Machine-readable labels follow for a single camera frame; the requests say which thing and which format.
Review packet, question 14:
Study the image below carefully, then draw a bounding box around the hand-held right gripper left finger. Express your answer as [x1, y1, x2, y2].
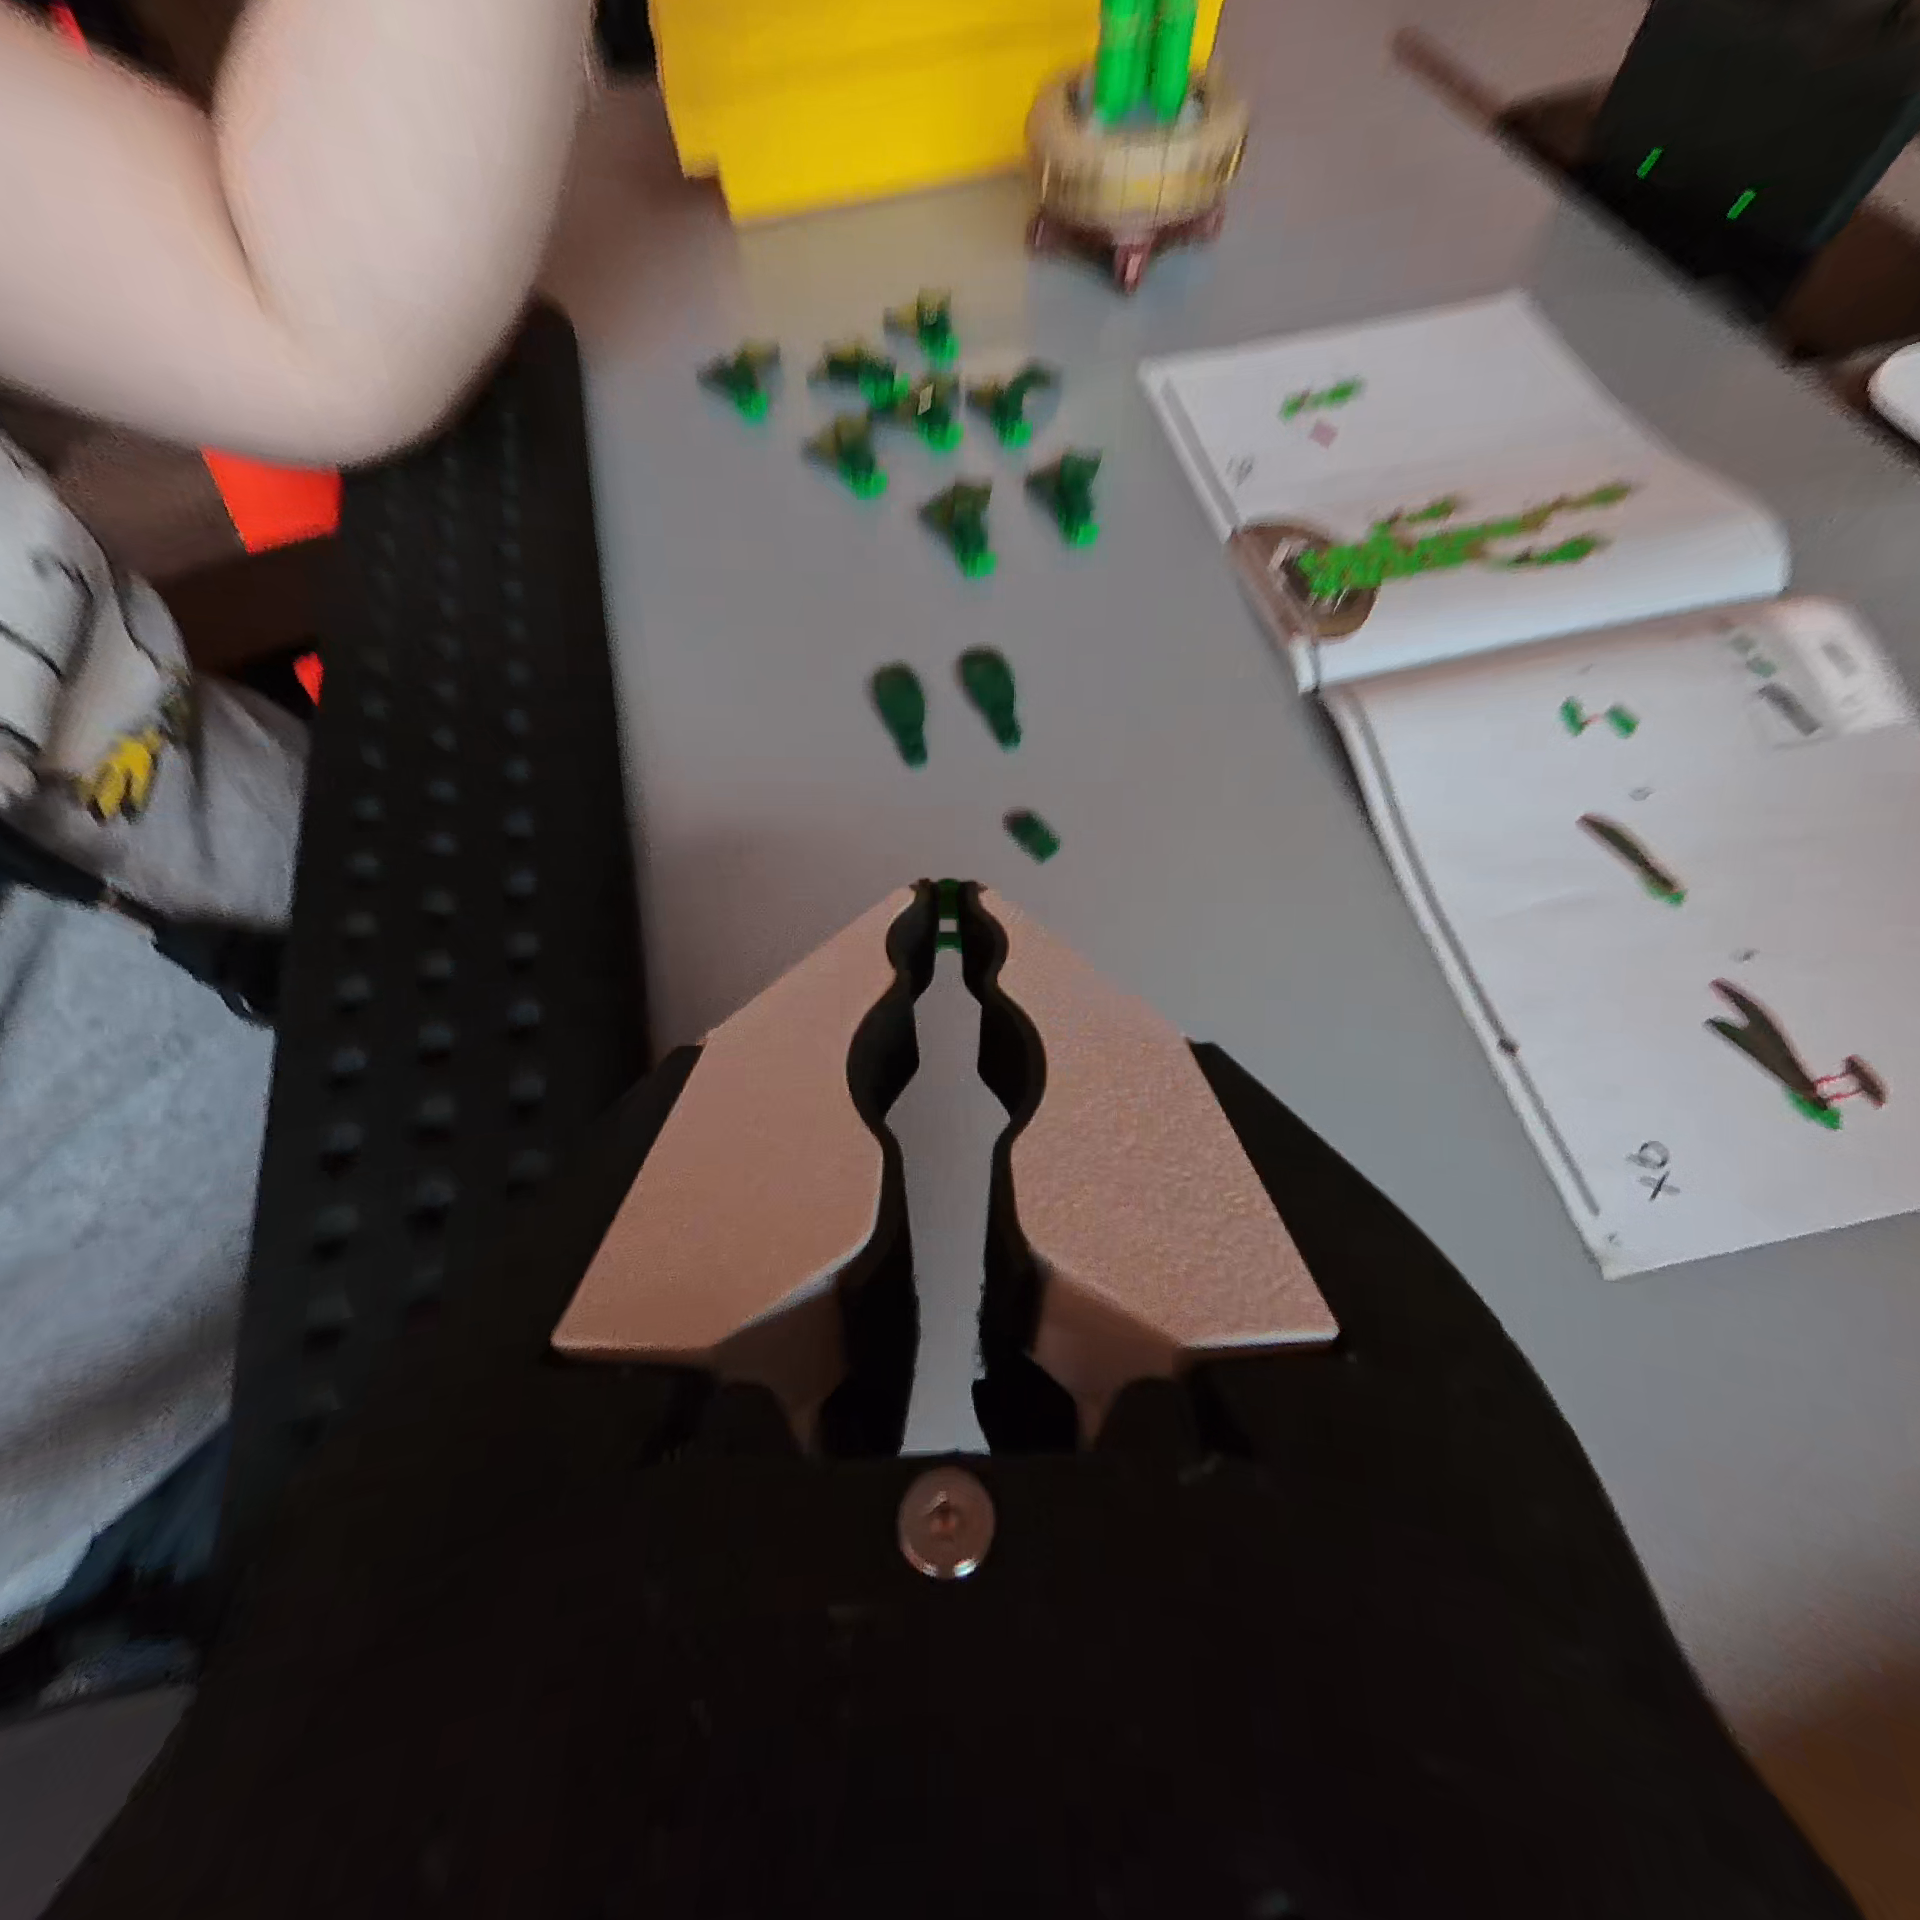
[551, 882, 940, 1459]

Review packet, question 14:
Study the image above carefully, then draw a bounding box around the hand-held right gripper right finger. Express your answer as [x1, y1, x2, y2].
[960, 882, 1342, 1459]

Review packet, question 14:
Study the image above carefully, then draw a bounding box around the green leafy lego sprig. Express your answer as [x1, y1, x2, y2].
[917, 480, 1000, 581]

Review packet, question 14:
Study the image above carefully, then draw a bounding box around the black studded mat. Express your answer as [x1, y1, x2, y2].
[224, 301, 653, 1578]

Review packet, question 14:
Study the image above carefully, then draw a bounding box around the person's grey printed shirt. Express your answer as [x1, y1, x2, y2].
[0, 435, 310, 1653]

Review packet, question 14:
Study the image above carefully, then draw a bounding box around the cluster of green leaf sprigs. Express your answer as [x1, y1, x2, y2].
[695, 289, 1108, 550]

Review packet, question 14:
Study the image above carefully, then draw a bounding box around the open instruction booklet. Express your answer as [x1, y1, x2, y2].
[1135, 289, 1920, 1283]

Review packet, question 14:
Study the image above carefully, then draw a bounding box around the orange traffic cone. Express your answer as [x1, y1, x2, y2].
[202, 446, 344, 709]

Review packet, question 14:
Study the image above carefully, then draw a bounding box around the yellow plastic bin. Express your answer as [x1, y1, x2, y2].
[648, 0, 1111, 229]

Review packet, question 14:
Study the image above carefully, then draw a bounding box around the black box with green lights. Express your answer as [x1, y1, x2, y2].
[1581, 0, 1920, 318]

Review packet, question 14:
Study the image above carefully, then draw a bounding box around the black lanyard strap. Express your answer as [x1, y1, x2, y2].
[0, 817, 287, 1022]

